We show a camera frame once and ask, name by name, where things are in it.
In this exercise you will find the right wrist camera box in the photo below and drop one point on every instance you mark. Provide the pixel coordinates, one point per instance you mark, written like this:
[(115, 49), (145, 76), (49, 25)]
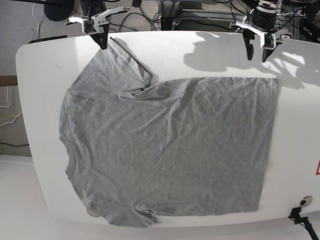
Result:
[(88, 27)]

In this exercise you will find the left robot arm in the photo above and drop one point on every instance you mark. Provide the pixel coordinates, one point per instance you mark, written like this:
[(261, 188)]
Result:
[(261, 22)]

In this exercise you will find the round table grommet left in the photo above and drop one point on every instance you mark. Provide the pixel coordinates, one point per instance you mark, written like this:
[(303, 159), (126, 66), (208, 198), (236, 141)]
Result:
[(92, 214)]

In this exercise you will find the red warning sticker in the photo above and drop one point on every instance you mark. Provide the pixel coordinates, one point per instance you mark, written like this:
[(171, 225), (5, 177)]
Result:
[(318, 169)]

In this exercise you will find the dark round stand base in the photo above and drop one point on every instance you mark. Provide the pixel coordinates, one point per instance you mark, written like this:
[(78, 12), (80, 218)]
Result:
[(58, 10)]

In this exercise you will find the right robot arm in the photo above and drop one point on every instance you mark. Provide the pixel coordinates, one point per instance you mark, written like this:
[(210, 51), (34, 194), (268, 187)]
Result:
[(92, 7)]

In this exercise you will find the black flat floor device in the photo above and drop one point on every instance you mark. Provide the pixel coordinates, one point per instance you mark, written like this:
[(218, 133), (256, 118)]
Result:
[(48, 39)]

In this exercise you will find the black clamp with cable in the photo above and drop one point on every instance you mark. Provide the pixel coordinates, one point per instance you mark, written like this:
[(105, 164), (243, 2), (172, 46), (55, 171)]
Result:
[(303, 221)]

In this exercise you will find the round table grommet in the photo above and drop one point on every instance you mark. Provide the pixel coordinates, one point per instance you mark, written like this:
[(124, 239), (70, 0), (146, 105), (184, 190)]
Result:
[(307, 200), (92, 214)]

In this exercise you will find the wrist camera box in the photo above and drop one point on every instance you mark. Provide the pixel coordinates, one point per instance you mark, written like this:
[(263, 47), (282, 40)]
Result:
[(269, 41), (88, 27)]

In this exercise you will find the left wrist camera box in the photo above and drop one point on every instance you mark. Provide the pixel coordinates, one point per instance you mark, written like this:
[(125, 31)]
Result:
[(269, 41)]

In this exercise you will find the grey T-shirt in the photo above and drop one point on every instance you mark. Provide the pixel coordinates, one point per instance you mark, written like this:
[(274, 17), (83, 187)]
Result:
[(138, 150)]

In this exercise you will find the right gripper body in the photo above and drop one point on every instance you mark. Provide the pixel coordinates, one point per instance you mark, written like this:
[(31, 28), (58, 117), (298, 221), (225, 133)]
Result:
[(99, 19)]

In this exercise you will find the round table grommet right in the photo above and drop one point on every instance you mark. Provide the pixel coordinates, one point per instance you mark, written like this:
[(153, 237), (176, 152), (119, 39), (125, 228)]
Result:
[(307, 200)]

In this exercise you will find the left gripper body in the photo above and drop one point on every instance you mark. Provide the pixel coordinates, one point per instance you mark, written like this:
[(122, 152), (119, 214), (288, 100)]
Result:
[(258, 31)]

